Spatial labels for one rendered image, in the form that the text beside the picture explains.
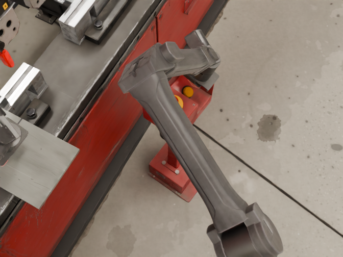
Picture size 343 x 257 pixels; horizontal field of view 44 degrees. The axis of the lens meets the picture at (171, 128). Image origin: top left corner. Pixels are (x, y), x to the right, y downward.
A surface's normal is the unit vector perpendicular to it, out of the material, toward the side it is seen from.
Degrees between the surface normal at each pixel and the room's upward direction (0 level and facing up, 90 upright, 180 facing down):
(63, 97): 0
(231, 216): 41
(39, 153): 0
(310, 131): 0
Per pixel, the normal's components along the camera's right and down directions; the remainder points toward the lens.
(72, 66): 0.00, -0.42
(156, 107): -0.31, 0.20
